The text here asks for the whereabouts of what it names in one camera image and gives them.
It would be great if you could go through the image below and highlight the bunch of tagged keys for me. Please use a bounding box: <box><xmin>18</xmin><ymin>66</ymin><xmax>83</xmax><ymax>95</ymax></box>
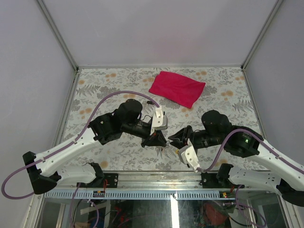
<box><xmin>155</xmin><ymin>146</ymin><xmax>166</xmax><ymax>152</ymax></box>

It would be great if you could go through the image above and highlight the magenta cloth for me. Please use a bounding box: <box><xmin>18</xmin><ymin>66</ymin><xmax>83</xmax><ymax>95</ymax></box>
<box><xmin>149</xmin><ymin>71</ymin><xmax>206</xmax><ymax>109</ymax></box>

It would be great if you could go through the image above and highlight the floral table mat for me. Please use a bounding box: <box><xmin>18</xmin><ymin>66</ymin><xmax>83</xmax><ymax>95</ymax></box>
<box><xmin>60</xmin><ymin>67</ymin><xmax>266</xmax><ymax>171</ymax></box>

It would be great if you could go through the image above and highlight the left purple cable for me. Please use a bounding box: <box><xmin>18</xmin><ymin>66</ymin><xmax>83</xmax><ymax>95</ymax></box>
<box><xmin>1</xmin><ymin>91</ymin><xmax>161</xmax><ymax>199</ymax></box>

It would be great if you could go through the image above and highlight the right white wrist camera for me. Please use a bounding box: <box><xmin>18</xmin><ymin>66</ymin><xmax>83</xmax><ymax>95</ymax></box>
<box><xmin>178</xmin><ymin>145</ymin><xmax>200</xmax><ymax>172</ymax></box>

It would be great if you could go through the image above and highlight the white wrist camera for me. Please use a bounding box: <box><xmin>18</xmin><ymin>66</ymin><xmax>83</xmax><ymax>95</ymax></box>
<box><xmin>151</xmin><ymin>105</ymin><xmax>168</xmax><ymax>133</ymax></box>
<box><xmin>178</xmin><ymin>145</ymin><xmax>200</xmax><ymax>172</ymax></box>

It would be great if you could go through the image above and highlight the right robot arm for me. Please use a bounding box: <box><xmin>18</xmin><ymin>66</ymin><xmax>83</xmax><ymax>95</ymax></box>
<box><xmin>169</xmin><ymin>110</ymin><xmax>304</xmax><ymax>207</ymax></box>

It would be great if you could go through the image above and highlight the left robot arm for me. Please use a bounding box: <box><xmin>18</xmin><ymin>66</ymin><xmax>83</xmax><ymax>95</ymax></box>
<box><xmin>23</xmin><ymin>99</ymin><xmax>168</xmax><ymax>195</ymax></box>

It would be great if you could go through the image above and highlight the white slotted cable duct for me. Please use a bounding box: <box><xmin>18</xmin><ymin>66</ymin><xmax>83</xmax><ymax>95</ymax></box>
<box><xmin>44</xmin><ymin>189</ymin><xmax>221</xmax><ymax>200</ymax></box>

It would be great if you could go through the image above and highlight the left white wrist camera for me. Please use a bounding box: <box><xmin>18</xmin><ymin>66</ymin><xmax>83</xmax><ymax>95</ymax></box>
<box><xmin>151</xmin><ymin>105</ymin><xmax>168</xmax><ymax>133</ymax></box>

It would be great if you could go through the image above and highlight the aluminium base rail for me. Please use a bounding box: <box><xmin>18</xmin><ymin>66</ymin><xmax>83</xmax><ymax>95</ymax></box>
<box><xmin>38</xmin><ymin>171</ymin><xmax>269</xmax><ymax>190</ymax></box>

